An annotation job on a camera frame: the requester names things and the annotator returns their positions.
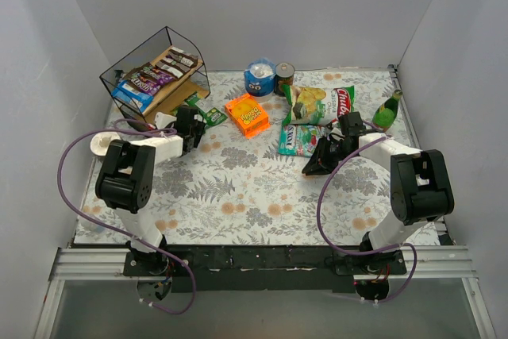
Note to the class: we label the blue monster tissue roll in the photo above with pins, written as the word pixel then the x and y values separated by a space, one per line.
pixel 259 79

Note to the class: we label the clear plastic bottle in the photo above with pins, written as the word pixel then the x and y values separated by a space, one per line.
pixel 89 226

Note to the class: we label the green Spring candy bag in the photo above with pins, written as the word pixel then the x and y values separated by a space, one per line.
pixel 211 114

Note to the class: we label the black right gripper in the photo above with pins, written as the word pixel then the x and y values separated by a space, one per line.
pixel 331 152

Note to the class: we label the brown chocolate bar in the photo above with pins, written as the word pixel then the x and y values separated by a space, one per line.
pixel 173 70
pixel 180 56

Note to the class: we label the orange candy box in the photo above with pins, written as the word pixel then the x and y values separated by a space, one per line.
pixel 248 115

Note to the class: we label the teal Fox's candy bag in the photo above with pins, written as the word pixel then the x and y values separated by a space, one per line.
pixel 299 140

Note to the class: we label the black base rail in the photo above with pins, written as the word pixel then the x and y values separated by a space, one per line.
pixel 260 267

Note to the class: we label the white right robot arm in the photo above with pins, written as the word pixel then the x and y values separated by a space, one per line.
pixel 420 190

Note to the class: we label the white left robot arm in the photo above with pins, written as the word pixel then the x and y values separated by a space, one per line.
pixel 126 176

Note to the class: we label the purple M&M's candy bag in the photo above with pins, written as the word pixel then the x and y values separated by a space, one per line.
pixel 146 85

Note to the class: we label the Chuba cassava chips bag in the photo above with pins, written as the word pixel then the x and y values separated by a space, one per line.
pixel 316 106

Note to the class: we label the green glass bottle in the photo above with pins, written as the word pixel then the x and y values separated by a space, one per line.
pixel 387 112

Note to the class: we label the dark tin can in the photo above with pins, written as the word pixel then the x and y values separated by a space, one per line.
pixel 284 75

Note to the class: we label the brown M&M's candy bag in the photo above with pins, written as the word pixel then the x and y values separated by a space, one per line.
pixel 151 72

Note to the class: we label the floral table mat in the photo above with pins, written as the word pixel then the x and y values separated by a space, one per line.
pixel 234 190

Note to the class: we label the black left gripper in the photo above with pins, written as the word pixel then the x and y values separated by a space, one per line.
pixel 197 129

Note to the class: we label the dark patterned tissue roll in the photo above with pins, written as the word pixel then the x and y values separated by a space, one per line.
pixel 100 142

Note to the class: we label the blue wafer bar wrapper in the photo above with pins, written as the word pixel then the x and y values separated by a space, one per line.
pixel 131 96

